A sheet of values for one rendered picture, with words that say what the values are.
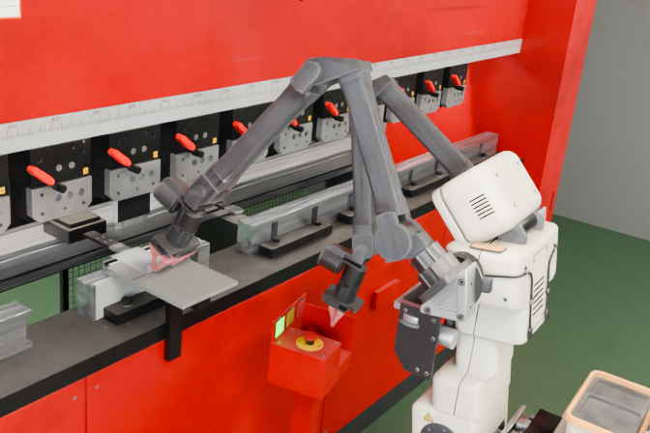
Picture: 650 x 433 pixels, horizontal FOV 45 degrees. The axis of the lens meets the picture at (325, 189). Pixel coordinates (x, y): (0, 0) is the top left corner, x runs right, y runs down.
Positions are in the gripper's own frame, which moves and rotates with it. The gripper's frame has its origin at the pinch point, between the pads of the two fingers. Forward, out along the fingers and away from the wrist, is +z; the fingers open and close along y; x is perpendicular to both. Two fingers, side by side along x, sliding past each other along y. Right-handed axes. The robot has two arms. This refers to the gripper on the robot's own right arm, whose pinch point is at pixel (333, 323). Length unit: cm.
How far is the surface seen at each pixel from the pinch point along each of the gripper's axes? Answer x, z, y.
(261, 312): -0.6, 8.9, 20.4
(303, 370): 15.1, 7.1, -0.3
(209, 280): 31.0, -14.2, 25.5
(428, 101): -101, -38, 18
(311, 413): 8.0, 23.6, -5.4
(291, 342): 11.9, 3.6, 6.1
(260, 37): -8, -62, 48
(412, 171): -100, -11, 13
